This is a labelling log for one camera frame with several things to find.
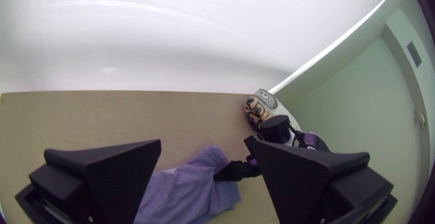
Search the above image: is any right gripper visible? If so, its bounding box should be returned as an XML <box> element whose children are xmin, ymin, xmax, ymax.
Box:
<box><xmin>213</xmin><ymin>160</ymin><xmax>261</xmax><ymax>182</ymax></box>

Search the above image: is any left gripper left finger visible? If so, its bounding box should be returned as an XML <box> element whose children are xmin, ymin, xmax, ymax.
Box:
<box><xmin>29</xmin><ymin>139</ymin><xmax>162</xmax><ymax>224</ymax></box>

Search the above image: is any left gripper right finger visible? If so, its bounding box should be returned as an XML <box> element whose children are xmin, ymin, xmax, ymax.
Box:
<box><xmin>255</xmin><ymin>140</ymin><xmax>395</xmax><ymax>224</ymax></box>

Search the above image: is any blue t-shirt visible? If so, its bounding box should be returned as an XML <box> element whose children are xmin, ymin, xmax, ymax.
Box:
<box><xmin>133</xmin><ymin>145</ymin><xmax>242</xmax><ymax>224</ymax></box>

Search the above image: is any pile of folded clothes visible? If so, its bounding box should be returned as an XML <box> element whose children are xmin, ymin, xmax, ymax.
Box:
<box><xmin>244</xmin><ymin>88</ymin><xmax>303</xmax><ymax>133</ymax></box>

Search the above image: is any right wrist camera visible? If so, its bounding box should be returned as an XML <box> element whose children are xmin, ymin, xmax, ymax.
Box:
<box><xmin>243</xmin><ymin>135</ymin><xmax>261</xmax><ymax>157</ymax></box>

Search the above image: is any wall air vent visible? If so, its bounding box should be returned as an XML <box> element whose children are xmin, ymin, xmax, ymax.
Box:
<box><xmin>406</xmin><ymin>40</ymin><xmax>423</xmax><ymax>68</ymax></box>

